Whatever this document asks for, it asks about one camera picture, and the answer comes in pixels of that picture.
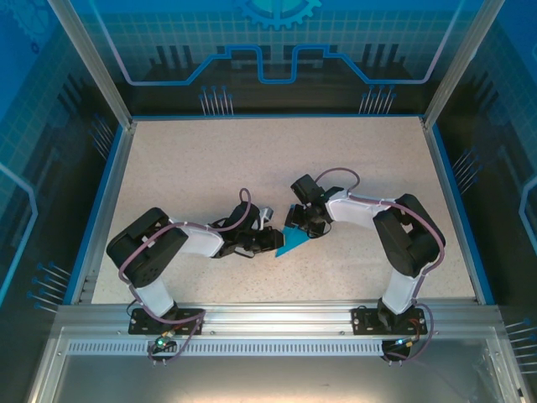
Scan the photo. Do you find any blue paper sheet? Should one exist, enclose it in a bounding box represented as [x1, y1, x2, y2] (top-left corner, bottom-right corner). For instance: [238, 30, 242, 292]
[274, 225, 314, 258]

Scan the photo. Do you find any sheet metal tray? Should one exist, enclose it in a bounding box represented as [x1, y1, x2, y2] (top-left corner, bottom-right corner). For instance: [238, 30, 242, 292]
[24, 325, 537, 403]

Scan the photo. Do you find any purple cable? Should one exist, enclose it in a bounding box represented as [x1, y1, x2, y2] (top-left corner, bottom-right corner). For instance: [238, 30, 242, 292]
[118, 187, 253, 369]
[314, 167, 446, 364]

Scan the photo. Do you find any aluminium frame cross rail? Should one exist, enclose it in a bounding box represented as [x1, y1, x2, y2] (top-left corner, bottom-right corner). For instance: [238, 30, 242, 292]
[54, 300, 504, 337]

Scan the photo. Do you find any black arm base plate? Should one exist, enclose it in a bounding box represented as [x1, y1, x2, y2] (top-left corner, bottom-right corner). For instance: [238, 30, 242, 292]
[128, 307, 206, 336]
[351, 306, 433, 336]

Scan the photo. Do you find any slotted metal cable duct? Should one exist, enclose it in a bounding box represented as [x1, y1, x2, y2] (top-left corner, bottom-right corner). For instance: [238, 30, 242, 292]
[65, 340, 389, 358]

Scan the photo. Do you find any aluminium side rail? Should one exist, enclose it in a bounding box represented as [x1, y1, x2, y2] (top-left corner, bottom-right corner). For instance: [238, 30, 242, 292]
[69, 119, 138, 306]
[419, 116, 497, 306]

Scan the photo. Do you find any aluminium frame post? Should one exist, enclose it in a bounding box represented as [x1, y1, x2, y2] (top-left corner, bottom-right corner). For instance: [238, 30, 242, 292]
[420, 0, 508, 129]
[45, 0, 138, 129]

